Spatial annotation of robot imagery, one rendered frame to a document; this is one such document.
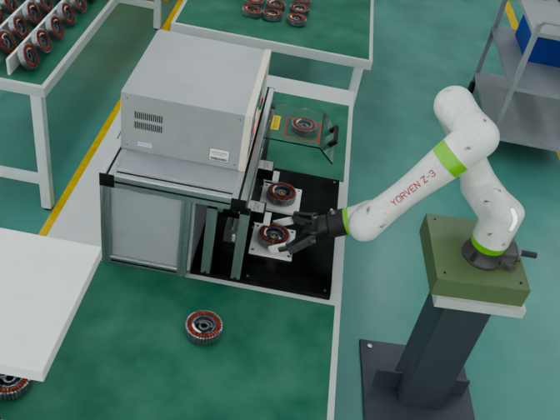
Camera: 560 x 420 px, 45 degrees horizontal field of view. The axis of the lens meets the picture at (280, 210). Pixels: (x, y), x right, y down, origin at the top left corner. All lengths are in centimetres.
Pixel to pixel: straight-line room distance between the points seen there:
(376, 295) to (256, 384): 150
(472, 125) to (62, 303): 121
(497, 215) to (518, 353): 126
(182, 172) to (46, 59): 145
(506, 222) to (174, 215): 107
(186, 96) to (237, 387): 86
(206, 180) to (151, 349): 52
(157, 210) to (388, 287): 166
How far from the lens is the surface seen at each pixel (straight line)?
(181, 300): 216
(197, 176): 203
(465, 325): 261
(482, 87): 508
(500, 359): 336
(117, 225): 216
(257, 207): 225
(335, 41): 383
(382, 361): 309
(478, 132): 199
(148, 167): 205
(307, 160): 281
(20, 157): 399
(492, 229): 232
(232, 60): 224
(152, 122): 204
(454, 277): 236
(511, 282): 244
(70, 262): 163
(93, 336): 207
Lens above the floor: 237
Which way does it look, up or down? 40 degrees down
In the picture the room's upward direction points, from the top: 11 degrees clockwise
